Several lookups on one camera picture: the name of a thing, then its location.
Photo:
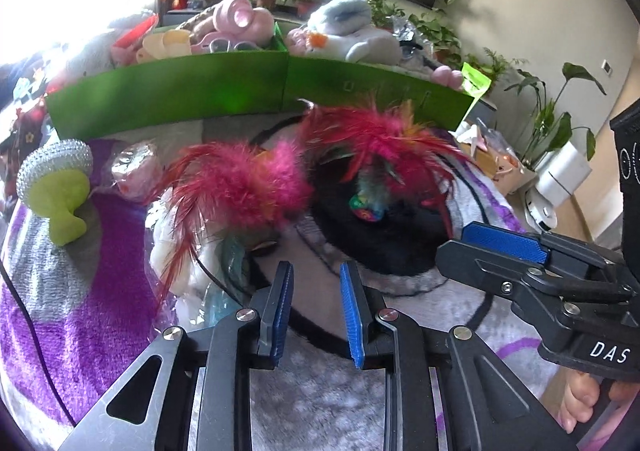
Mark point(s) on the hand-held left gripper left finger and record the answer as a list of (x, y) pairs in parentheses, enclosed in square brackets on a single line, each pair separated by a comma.
[(282, 311)]

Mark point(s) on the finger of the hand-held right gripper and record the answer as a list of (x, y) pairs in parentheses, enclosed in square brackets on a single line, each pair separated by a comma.
[(475, 261), (505, 238)]

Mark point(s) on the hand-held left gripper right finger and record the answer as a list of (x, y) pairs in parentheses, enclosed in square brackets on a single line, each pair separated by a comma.
[(352, 316)]

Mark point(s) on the black hat with red feathers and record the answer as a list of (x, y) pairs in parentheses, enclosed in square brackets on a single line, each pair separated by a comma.
[(400, 241)]

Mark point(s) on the green storage box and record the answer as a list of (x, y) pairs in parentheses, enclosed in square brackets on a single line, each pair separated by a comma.
[(175, 91)]

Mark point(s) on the cream dumpling mold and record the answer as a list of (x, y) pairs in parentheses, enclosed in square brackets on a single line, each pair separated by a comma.
[(167, 43)]

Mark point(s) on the person's right hand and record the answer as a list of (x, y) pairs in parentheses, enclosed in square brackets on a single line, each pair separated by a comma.
[(580, 396)]

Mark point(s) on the clear bag with blue item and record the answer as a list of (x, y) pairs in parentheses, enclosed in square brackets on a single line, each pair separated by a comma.
[(220, 311)]

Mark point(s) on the cardboard box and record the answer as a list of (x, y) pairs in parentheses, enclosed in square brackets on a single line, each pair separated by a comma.
[(500, 171)]

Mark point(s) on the large leafy plant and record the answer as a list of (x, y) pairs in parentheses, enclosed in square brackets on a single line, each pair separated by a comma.
[(550, 131)]

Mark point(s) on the bag of white items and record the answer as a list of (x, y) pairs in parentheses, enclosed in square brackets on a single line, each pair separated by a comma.
[(165, 256)]

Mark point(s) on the pink feather mask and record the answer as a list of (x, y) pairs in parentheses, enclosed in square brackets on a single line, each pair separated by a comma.
[(240, 181)]

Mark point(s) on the lime green packet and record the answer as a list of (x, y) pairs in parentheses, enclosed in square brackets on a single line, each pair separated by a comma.
[(475, 81)]

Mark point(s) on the small pink plush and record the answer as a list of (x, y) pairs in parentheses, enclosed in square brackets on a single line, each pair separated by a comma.
[(445, 76)]

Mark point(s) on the potted fern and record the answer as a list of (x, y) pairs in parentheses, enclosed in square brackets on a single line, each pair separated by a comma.
[(500, 63)]

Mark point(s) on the purple grey plush rug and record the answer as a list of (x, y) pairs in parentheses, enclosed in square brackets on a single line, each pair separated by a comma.
[(100, 281)]

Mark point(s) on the wrapped pink tape roll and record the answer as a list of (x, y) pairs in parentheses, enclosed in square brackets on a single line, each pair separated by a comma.
[(135, 171)]

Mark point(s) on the clear wrapped item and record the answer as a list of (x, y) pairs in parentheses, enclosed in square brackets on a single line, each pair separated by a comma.
[(412, 41)]

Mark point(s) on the white plush toy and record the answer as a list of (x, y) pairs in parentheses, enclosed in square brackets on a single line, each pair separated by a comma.
[(370, 48)]

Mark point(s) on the pink plush toy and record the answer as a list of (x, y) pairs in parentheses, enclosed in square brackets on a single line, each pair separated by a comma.
[(235, 16)]

